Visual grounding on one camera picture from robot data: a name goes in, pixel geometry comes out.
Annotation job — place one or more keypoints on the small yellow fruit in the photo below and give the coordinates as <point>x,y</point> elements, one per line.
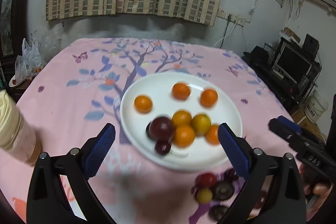
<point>204,196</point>

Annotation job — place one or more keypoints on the orange mandarin in plate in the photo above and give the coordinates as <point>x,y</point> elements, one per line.
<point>212,135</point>

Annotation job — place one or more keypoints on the white plastic bucket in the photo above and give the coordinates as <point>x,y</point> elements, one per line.
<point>315,107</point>

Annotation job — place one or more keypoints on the cream lidded plastic jar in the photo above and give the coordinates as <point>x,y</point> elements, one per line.
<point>18,138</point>

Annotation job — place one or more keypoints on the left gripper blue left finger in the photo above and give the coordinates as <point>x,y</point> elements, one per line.
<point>95,150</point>

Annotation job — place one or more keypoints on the dark cherry with stem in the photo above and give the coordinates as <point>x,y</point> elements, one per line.
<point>163,148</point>

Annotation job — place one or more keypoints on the small orange kumquat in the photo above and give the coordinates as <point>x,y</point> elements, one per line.
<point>143,104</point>

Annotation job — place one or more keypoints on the dark purple water chestnut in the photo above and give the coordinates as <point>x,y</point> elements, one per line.
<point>222,191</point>

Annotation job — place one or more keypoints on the orange kumquat behind plum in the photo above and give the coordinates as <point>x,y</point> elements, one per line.
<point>181,118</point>

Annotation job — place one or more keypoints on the red cherry tomato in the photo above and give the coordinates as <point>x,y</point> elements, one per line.
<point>206,180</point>

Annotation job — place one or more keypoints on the orange kumquat in plate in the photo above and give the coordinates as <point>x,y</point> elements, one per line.
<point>184,136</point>

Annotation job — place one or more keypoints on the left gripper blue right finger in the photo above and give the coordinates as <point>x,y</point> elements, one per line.
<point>236,149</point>

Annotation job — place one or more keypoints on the white oval plate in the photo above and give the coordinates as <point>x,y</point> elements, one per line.
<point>202,155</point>

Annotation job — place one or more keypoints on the black monitor on rack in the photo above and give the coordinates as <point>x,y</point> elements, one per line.
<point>292,63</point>

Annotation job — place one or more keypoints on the white plastic bag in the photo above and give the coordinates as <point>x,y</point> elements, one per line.
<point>30,63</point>

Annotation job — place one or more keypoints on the right hand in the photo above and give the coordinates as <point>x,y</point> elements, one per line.
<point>313,182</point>

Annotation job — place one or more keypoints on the dark wooden framed cabinet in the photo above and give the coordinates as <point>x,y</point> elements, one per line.
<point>13,26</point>

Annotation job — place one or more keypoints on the orange mandarin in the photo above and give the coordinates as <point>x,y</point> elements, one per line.
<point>180,91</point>
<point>212,135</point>
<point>208,98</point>

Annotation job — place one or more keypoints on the wall power strip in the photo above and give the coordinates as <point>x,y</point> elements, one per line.
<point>230,17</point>

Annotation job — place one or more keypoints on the large dark red plum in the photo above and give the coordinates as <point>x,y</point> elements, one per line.
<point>161,128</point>

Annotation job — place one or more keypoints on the yellow-green citrus fruit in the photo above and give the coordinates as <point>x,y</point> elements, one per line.
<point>201,124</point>

